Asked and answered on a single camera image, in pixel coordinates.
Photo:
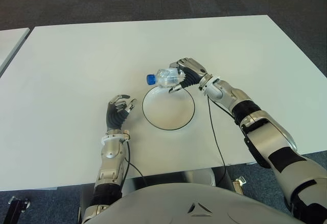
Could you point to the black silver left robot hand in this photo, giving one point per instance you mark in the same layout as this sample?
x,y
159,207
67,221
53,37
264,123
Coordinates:
x,y
115,116

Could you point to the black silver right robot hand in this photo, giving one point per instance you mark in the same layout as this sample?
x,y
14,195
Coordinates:
x,y
195,70

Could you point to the clear water bottle blue cap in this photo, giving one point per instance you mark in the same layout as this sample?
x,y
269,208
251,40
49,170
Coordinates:
x,y
168,78

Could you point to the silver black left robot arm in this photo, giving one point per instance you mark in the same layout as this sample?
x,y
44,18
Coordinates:
x,y
110,153

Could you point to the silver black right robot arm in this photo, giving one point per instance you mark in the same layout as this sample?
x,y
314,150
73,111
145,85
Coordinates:
x,y
265,137

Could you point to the white plate with black rim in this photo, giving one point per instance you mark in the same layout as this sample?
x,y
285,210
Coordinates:
x,y
168,111

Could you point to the white robot waist housing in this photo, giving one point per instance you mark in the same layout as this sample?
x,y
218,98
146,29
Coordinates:
x,y
201,176

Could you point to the grey robot torso shell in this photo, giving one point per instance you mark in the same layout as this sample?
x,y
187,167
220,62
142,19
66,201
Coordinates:
x,y
178,203

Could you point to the white neighbouring table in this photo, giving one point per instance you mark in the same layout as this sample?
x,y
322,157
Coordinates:
x,y
10,43

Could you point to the black metal stand foot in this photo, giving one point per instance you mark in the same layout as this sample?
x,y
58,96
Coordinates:
x,y
15,208

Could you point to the small metal bracket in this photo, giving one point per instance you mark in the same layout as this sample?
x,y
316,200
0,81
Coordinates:
x,y
239,183

